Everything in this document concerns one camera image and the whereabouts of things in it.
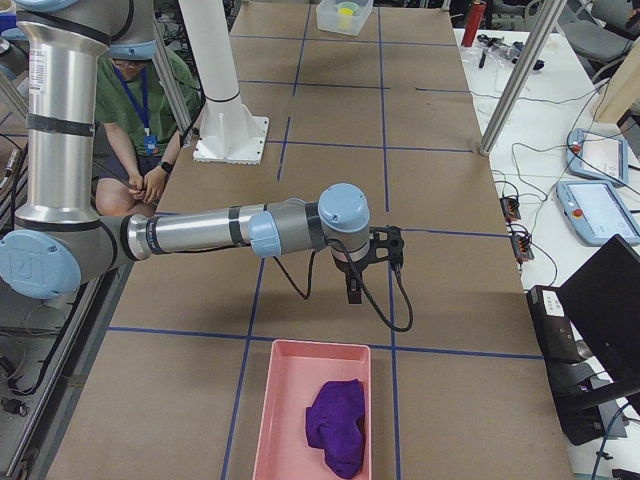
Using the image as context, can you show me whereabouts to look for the aluminium frame post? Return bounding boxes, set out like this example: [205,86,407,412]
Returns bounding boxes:
[479,0,566,156]

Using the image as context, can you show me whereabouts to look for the pink plastic tray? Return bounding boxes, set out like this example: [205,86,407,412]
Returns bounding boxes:
[253,339,372,479]

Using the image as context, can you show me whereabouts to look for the pale green ceramic bowl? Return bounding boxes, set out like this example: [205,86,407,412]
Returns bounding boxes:
[335,1,361,16]

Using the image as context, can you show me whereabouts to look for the near cable connector block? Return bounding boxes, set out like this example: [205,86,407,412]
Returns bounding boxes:
[508,223,534,265]

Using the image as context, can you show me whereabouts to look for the cable connector block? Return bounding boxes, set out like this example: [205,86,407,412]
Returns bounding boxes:
[508,223,534,265]
[499,194,521,223]

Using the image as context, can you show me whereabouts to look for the clear plastic storage box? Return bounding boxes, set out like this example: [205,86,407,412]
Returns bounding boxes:
[316,0,373,36]

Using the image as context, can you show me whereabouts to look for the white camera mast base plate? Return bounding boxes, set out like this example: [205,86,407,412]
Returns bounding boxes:
[193,98,269,165]

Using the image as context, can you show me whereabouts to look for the far cable connector block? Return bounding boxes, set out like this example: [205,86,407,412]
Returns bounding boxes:
[499,194,521,223]

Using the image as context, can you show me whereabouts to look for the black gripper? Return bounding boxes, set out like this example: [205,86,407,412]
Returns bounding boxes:
[333,255,371,304]

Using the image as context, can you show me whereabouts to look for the teach pendant tablet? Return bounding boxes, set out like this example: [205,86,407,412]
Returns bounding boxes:
[566,128,629,186]
[555,180,639,246]

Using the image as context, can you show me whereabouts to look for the yellow plastic cup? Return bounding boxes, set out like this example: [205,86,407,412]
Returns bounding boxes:
[336,3,354,31]

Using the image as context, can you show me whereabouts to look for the red cylinder bottle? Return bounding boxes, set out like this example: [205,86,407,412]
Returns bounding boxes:
[461,0,486,48]

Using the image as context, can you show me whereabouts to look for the seated person green shirt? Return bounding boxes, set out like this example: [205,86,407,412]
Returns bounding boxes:
[95,57,181,216]

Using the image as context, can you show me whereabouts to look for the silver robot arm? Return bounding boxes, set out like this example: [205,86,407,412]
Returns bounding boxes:
[1,1,373,299]

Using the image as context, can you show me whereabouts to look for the near teach pendant tablet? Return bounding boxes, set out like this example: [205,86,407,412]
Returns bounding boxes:
[555,180,639,246]

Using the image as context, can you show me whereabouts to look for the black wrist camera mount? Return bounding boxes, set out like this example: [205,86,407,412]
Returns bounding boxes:
[367,226,405,271]

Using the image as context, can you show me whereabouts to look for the far teach pendant tablet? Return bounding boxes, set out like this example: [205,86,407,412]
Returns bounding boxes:
[566,128,629,186]

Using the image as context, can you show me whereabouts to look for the purple cloth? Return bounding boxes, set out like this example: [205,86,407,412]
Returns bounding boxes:
[305,379,366,479]

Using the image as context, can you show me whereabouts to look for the white camera mast column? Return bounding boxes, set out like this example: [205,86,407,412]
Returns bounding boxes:
[179,0,240,103]

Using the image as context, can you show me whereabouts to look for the black monitor with stand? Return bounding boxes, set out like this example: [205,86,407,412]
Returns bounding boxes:
[526,235,639,445]

